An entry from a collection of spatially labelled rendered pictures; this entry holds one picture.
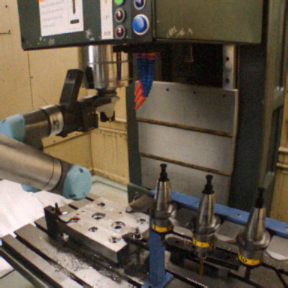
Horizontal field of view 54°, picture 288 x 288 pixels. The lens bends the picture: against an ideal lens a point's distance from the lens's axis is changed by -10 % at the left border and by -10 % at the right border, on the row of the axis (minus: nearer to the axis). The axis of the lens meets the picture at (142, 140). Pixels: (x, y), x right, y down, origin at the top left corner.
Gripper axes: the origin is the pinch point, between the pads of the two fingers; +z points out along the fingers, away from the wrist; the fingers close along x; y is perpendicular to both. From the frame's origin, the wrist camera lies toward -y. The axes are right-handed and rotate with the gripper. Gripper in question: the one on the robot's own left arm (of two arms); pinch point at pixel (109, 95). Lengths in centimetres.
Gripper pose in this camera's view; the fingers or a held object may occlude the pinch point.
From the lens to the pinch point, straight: 90.8
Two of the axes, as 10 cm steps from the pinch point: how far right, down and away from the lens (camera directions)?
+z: 6.1, -2.8, 7.4
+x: 7.9, 1.7, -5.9
